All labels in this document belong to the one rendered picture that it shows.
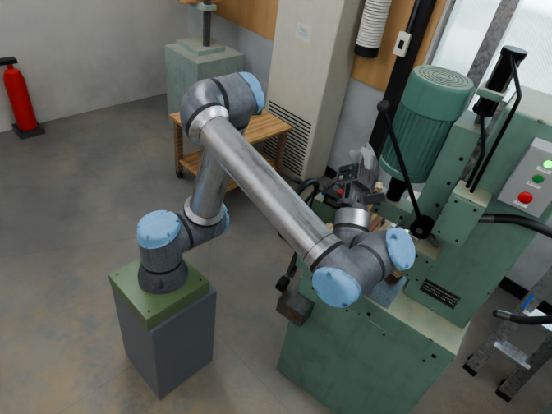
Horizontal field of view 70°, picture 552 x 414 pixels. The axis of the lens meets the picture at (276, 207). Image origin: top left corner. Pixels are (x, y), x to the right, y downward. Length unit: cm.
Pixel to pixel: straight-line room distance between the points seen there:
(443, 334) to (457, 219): 45
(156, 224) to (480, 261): 105
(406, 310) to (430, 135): 60
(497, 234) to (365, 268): 55
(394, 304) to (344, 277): 71
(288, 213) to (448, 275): 71
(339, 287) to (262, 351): 143
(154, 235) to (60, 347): 103
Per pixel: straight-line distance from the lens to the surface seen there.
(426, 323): 145
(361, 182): 101
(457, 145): 120
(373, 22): 265
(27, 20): 370
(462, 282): 138
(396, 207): 139
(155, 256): 144
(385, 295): 146
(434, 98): 116
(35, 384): 220
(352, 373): 176
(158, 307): 153
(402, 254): 86
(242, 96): 106
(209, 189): 131
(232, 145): 90
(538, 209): 113
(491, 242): 127
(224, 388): 205
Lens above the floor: 186
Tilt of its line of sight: 39 degrees down
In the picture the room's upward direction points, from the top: 10 degrees clockwise
